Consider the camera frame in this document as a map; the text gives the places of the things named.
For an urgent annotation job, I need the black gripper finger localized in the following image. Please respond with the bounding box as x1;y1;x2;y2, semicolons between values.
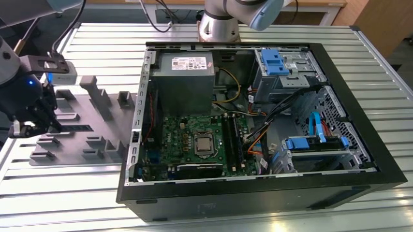
8;120;52;139
36;84;64;133

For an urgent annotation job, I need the black RAM slot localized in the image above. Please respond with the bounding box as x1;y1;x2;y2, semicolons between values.
223;115;235;171

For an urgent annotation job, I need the grey parts rack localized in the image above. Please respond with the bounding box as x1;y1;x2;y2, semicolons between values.
28;75;137;167

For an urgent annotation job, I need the green motherboard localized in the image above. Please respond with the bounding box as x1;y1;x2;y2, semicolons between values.
141;115;259;181

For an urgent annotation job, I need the grey power supply unit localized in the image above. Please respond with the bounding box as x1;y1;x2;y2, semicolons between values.
151;52;216;116

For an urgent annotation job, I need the CPU socket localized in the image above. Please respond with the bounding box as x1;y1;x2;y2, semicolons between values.
191;130;219;160

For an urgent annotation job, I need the silver CPU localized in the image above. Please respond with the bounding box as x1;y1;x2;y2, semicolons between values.
194;138;215;152

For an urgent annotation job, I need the black graphics card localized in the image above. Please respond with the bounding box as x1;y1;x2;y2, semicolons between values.
175;163;224;180

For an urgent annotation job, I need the blue optical drive latch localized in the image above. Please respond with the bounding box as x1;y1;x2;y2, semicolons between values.
262;49;290;76

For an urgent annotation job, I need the black open PC case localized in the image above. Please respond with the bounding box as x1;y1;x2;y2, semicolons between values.
115;41;407;222

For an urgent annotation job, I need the metal optical drive cage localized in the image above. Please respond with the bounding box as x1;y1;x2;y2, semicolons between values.
252;48;326;103

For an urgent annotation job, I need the hard disk in blue carrier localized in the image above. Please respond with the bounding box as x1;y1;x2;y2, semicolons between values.
284;136;349;152

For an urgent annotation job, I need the metal disk bay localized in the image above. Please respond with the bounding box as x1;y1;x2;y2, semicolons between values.
280;135;365;174

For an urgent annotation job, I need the wooden cabinet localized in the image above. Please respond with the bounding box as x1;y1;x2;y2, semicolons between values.
335;0;413;58

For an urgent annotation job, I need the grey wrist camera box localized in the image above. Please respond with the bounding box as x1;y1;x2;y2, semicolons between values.
48;61;79;85

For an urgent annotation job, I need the black camera cable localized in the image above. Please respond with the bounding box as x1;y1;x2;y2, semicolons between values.
51;0;87;58

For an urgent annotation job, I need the yellow wire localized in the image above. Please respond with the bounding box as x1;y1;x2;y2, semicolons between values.
212;68;242;104

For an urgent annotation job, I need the orange wire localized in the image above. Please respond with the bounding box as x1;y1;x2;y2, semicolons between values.
247;137;268;155

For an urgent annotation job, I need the black cable bundle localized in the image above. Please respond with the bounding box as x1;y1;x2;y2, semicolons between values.
247;86;321;143

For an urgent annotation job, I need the blue flat wire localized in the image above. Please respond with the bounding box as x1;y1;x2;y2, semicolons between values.
308;112;326;143

